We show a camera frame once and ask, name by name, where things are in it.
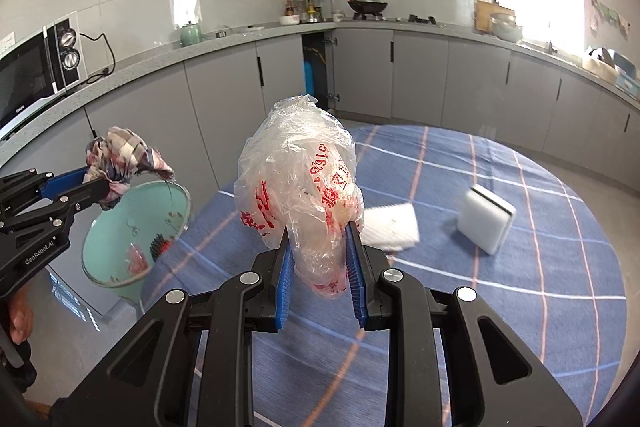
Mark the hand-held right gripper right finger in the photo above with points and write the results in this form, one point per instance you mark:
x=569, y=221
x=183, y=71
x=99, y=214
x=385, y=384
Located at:
x=356, y=282

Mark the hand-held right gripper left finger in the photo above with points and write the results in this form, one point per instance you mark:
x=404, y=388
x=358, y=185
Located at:
x=282, y=287

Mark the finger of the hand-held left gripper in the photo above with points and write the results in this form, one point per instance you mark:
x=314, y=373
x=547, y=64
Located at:
x=45, y=252
x=62, y=184

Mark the plaid cloth rag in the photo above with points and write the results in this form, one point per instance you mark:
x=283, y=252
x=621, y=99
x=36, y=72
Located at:
x=125, y=152

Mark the teal trash bin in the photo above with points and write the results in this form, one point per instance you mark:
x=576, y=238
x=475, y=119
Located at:
x=130, y=217

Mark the clear plastic bag red print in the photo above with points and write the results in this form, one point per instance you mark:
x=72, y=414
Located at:
x=300, y=167

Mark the person's left hand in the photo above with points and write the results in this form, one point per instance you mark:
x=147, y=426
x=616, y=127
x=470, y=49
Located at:
x=21, y=319

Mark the red transparent wrapper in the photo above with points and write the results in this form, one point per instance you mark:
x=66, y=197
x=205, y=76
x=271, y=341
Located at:
x=136, y=259

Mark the black white microwave oven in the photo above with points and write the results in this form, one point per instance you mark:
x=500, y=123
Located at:
x=25, y=77

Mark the white sponge block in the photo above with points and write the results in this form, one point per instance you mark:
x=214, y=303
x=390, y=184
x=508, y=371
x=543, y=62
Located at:
x=485, y=222

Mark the blue plaid tablecloth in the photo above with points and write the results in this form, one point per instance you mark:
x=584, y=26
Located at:
x=500, y=307

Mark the green teapot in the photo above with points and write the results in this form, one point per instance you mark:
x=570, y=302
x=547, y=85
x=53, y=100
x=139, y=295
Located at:
x=191, y=36

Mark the grey kitchen base cabinets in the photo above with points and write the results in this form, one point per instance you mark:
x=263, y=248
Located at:
x=415, y=72

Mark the white bowl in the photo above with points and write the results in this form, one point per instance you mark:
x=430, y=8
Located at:
x=289, y=20

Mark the gas stove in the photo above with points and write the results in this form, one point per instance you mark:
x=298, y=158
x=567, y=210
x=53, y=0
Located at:
x=415, y=19

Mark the black wok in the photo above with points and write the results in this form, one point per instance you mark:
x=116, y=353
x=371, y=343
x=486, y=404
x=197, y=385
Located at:
x=367, y=5

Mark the metal bowl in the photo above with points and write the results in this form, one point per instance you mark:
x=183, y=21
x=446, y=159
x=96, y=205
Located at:
x=506, y=29

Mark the wooden cutting board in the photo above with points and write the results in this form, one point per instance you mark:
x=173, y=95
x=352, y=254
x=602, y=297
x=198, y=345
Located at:
x=482, y=14

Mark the white plastic bag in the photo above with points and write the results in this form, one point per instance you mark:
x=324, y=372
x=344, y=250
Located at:
x=597, y=67

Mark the blue white plastic container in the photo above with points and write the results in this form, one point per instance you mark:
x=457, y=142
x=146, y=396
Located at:
x=629, y=82

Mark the fish wall decoration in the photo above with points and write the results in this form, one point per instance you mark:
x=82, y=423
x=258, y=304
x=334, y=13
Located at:
x=610, y=14

